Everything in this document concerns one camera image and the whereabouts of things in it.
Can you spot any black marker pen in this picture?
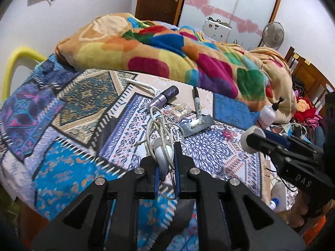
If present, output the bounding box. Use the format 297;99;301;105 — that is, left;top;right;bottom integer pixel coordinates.
192;86;204;120

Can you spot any white pump lotion bottle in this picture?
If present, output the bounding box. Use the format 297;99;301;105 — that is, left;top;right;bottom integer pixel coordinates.
258;97;285;130

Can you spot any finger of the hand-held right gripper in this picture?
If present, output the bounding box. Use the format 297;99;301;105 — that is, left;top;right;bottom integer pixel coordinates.
245;133;285;160
263;129;291;145

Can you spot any clear plastic wrapper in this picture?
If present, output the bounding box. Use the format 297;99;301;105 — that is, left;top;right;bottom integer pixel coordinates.
162;103;196;122

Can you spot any standing electric fan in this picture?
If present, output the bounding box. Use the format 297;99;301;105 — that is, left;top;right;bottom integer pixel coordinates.
260;22;285;50

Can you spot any red cloth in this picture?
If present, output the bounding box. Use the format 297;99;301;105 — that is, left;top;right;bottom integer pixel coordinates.
293;97;319;124

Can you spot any colourful heart-print blanket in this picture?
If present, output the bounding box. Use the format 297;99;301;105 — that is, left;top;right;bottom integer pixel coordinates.
55;13;298;118

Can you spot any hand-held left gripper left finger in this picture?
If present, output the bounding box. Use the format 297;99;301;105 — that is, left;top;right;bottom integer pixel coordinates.
31;158;161;251

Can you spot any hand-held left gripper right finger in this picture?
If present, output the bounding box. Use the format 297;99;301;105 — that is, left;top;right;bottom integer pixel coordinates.
173;142;307;251

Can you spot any purple lipstick tube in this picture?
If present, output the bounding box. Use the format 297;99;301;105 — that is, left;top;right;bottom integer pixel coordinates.
146;86;180;110

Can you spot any clear plastic bottle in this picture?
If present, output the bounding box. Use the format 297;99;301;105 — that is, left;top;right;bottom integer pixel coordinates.
269;182;291;213

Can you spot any small white cabinet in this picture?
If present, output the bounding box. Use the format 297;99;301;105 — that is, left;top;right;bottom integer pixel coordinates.
203;17;232;42

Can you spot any grey metal scraper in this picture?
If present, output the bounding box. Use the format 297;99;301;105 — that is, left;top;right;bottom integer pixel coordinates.
182;116;215;138

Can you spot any yellow foam tube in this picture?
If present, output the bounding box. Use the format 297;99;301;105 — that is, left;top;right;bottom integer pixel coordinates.
1;46;49;101

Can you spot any wooden headboard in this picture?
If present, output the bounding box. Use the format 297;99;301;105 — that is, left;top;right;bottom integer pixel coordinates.
284;46;335;110

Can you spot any grey computer mouse with cable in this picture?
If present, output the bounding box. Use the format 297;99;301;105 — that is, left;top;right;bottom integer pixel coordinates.
133;106;184;202

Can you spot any blue patchwork bedspread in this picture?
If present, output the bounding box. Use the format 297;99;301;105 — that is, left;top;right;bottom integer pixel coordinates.
0;54;265;251

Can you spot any white charger cable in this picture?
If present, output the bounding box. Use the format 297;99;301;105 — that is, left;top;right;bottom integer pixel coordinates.
126;79;161;98

